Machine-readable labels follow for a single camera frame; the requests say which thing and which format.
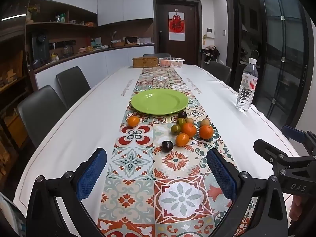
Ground tan longan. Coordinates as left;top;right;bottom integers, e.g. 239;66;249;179
200;118;210;126
186;118;194;124

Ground large orange mandarin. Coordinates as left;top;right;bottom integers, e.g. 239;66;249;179
182;122;197;138

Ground small orange kumquat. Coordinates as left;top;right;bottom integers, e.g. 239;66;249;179
127;116;140;127

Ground small orange mandarin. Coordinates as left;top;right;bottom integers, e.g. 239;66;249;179
175;133;190;147

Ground green tomato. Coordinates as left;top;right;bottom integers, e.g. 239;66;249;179
176;118;186;127
170;124;182;135

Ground dark plum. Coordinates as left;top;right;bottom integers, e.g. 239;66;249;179
178;111;187;119
161;141;174;152

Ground right hand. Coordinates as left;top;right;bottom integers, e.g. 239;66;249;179
289;195;309;223

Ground clear water bottle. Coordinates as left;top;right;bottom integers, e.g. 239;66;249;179
236;58;258;111

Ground grey chair near left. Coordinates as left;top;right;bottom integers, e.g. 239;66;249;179
18;85;67;147

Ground grey chair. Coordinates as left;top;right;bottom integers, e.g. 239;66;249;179
204;60;231;84
56;66;90;108
18;85;67;147

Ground dark glass sliding door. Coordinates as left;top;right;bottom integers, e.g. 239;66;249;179
256;0;312;128

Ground patterned table runner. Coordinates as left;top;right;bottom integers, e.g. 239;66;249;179
97;66;259;237

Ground grey chair right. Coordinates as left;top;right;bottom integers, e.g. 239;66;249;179
204;60;231;84

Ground grey chair far left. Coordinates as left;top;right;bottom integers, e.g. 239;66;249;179
56;66;90;108

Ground white lower cabinets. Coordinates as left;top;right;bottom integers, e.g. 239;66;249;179
35;44;155;89

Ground green plate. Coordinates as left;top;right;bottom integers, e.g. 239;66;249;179
131;88;189;115

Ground dark wooden door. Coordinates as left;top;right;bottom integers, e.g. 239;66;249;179
154;0;202;66

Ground plastic fruit basket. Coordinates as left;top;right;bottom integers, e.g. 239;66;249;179
159;57;185;68

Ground black coffee machine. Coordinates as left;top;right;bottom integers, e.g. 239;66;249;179
32;35;50;69

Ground wicker box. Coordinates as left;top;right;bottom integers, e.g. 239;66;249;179
132;57;159;68

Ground grey chair head end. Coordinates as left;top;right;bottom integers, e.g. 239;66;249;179
143;53;171;58

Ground red fu calendar poster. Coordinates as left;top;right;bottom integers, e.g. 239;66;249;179
168;9;185;42

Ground wall intercom panel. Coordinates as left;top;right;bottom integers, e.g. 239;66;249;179
206;28;215;39

